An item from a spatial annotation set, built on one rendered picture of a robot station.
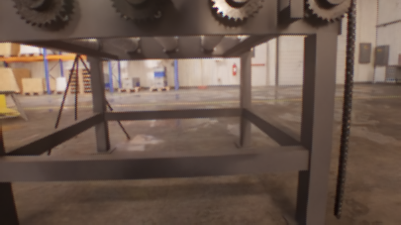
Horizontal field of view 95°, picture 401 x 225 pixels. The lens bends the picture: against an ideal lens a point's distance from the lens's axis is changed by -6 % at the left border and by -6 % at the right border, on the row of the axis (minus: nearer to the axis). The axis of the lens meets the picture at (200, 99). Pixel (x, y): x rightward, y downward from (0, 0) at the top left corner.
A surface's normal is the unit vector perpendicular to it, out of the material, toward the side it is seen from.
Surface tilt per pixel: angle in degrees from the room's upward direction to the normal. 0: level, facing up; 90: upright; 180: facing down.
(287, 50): 90
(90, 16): 90
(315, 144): 90
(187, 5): 90
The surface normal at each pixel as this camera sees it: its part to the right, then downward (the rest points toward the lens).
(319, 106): 0.05, 0.12
